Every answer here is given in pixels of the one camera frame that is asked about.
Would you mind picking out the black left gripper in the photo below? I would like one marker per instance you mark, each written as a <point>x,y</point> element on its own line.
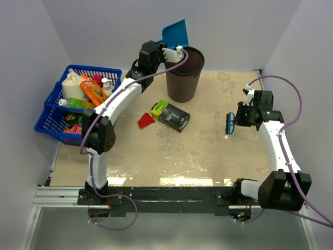
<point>160,46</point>

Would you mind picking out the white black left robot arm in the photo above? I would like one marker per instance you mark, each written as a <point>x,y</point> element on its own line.
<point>98,124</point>

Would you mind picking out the red paper scrap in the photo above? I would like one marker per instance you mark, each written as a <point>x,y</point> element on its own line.
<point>145,120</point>

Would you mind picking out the brown waste bin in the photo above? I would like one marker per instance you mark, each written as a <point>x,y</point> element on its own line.
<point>182,82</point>

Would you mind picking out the pink small box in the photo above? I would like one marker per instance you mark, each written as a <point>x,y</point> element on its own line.
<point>76,129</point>

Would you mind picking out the black green product box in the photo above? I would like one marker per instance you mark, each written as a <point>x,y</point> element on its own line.
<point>170,115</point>

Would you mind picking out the green drink bottle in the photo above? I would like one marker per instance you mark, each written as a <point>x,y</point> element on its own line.
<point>75,103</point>

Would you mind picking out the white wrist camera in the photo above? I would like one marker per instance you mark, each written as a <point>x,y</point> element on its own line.
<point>249,92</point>
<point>173,55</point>

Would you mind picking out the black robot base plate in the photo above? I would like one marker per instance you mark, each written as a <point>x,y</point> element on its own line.
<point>165,200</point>

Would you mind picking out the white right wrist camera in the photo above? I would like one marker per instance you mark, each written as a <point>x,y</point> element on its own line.
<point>249,92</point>

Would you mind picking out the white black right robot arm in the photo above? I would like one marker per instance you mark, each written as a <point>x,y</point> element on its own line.
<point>281,189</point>

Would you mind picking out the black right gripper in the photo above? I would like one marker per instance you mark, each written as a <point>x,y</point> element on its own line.
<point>239,120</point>

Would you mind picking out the blue plastic dustpan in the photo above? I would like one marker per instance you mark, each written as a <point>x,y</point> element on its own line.
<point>175,35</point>

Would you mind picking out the blue plastic basket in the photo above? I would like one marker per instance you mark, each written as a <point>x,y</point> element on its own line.
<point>52,120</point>

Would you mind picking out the white pump bottle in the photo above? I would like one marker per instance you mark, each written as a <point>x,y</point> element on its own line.
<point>107,86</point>

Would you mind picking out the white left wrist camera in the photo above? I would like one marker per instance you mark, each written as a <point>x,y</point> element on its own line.
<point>173,55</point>

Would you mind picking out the orange snack packet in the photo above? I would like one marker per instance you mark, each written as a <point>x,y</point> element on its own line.
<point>93,90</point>

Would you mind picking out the beige paper bag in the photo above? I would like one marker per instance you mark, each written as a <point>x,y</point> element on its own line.
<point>71,86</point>

